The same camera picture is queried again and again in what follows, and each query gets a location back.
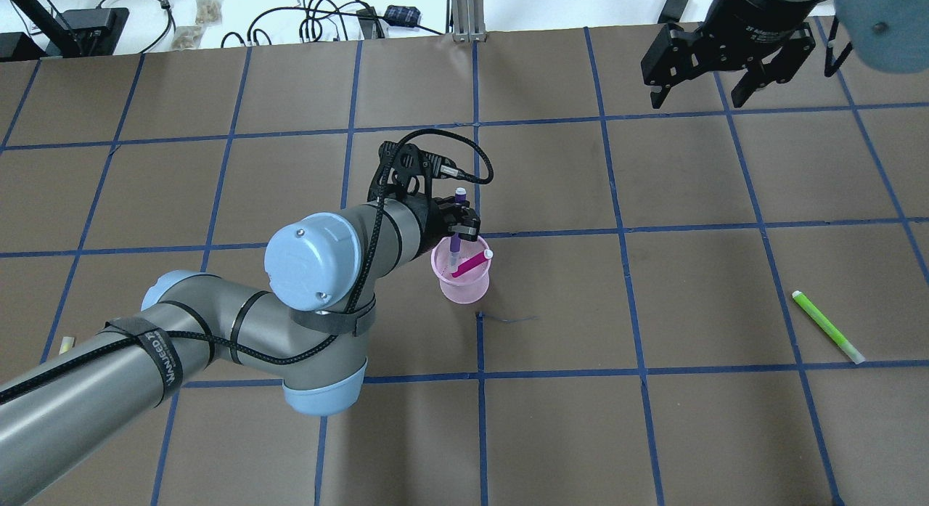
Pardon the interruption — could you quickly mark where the aluminium frame post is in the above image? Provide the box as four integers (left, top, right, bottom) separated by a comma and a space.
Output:
446, 0, 487, 43

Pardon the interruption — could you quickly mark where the pink mesh cup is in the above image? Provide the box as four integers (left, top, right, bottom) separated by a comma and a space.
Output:
430, 237, 492, 305

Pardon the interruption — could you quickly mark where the green pen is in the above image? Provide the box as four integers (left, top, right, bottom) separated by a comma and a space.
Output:
792, 290, 867, 366

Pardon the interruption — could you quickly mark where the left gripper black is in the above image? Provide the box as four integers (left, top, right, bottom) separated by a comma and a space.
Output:
414, 194, 481, 258

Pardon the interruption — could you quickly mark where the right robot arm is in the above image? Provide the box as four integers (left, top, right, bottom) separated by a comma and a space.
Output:
640, 0, 928, 109

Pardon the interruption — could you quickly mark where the pink pen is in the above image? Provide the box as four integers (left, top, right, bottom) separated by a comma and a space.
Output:
451, 249, 494, 279

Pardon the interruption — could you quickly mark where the purple pen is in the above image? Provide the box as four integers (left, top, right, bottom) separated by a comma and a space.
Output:
448, 187, 467, 272

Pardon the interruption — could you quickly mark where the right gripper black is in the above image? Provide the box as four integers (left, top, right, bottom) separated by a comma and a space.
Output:
640, 0, 818, 110

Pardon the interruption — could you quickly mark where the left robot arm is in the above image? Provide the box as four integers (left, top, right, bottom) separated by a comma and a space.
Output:
1, 194, 481, 505

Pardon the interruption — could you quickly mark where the yellow pen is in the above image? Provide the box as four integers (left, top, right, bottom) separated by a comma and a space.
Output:
57, 336, 76, 355

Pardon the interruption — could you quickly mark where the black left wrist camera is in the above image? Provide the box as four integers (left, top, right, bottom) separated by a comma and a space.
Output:
367, 141, 462, 202

